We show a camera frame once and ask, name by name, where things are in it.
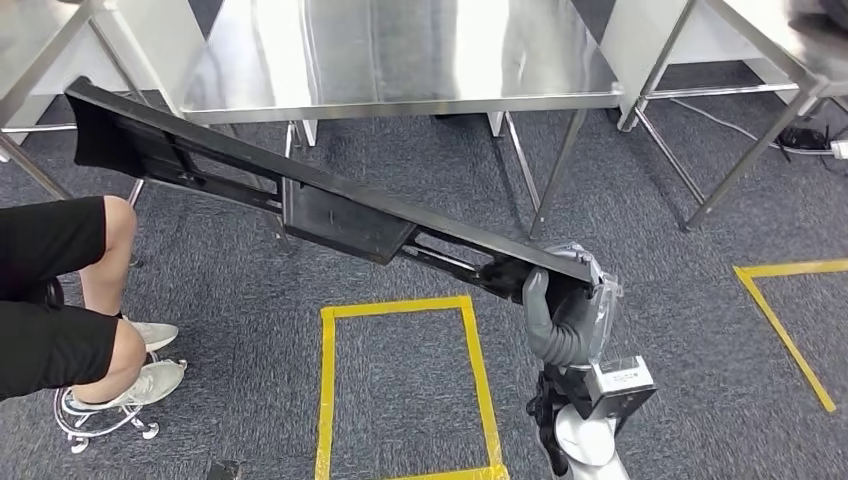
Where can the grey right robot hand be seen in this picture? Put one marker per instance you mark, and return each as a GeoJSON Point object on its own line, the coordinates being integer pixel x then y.
{"type": "Point", "coordinates": [570, 331]}

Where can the long black plastic part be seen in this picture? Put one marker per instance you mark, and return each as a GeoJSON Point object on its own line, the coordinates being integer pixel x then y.
{"type": "Point", "coordinates": [344, 225]}

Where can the stainless steel workbench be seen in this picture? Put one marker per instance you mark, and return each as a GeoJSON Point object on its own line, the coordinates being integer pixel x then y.
{"type": "Point", "coordinates": [397, 53]}
{"type": "Point", "coordinates": [26, 53]}
{"type": "Point", "coordinates": [762, 26]}

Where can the yellow floor tape square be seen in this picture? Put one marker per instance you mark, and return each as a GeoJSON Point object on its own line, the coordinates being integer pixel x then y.
{"type": "Point", "coordinates": [328, 397]}
{"type": "Point", "coordinates": [782, 268]}

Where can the black power adapter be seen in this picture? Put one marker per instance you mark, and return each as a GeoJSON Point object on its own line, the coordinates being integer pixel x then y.
{"type": "Point", "coordinates": [802, 138]}

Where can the white power plug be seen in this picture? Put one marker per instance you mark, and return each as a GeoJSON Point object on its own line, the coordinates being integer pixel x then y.
{"type": "Point", "coordinates": [840, 149]}

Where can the chrome stool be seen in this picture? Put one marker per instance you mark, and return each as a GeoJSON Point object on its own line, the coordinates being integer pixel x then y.
{"type": "Point", "coordinates": [79, 444]}

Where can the person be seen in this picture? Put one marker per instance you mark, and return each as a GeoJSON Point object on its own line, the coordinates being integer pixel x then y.
{"type": "Point", "coordinates": [53, 245]}

